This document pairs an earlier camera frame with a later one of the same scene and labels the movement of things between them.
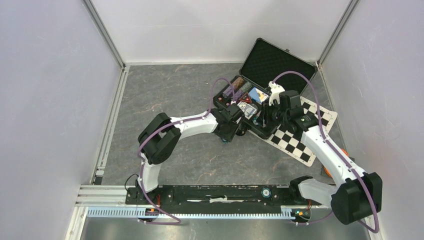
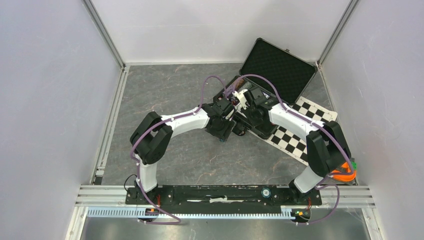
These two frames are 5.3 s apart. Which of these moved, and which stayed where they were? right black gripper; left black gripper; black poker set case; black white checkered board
Moved: right black gripper
Stayed: black poker set case; black white checkered board; left black gripper
